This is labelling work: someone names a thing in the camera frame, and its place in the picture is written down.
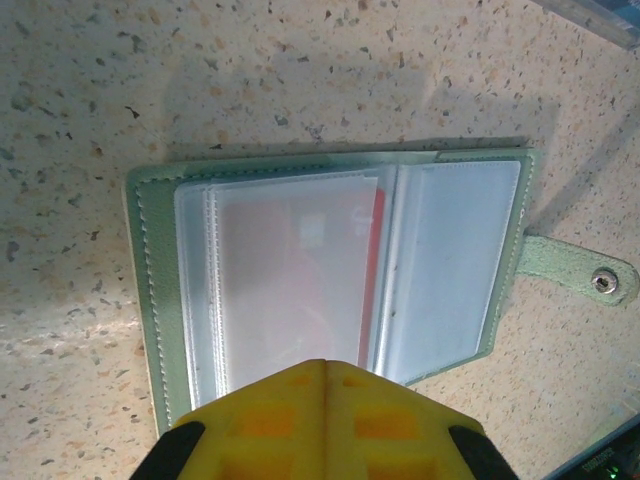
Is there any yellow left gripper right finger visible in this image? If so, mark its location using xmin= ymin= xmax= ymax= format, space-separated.
xmin=326 ymin=359 xmax=512 ymax=480

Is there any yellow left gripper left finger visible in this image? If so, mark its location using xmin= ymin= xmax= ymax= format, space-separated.
xmin=133 ymin=357 xmax=330 ymax=480

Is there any red credit card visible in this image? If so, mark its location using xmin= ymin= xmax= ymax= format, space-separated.
xmin=219 ymin=187 xmax=389 ymax=374

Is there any clear plastic case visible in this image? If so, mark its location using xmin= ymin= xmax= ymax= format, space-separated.
xmin=122 ymin=143 xmax=640 ymax=437

